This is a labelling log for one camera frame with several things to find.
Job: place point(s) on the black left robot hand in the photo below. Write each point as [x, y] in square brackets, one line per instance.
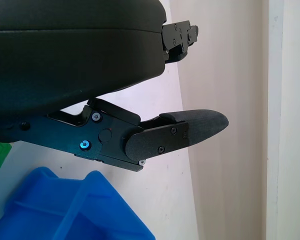
[65, 57]

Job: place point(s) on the blue plastic tray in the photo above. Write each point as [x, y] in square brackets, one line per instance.
[65, 207]

